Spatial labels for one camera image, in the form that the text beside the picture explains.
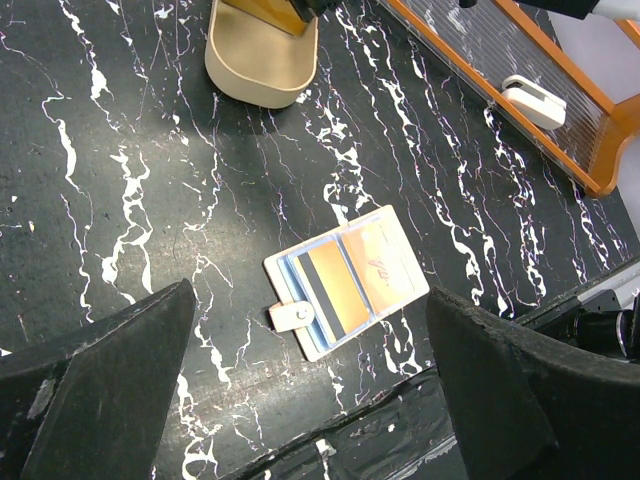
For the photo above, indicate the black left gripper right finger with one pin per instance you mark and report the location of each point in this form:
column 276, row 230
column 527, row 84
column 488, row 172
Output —
column 526, row 406

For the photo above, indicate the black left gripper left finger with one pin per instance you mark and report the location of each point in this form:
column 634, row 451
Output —
column 92, row 404

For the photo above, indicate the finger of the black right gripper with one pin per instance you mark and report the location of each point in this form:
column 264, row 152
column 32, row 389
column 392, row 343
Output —
column 309, row 9

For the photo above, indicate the beige leather card holder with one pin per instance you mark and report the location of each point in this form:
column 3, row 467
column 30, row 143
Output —
column 294, row 312

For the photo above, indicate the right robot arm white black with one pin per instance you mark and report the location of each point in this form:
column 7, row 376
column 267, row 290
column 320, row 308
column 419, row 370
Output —
column 579, row 9

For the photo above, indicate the beige oval card tray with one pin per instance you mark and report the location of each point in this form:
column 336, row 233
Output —
column 256, row 63

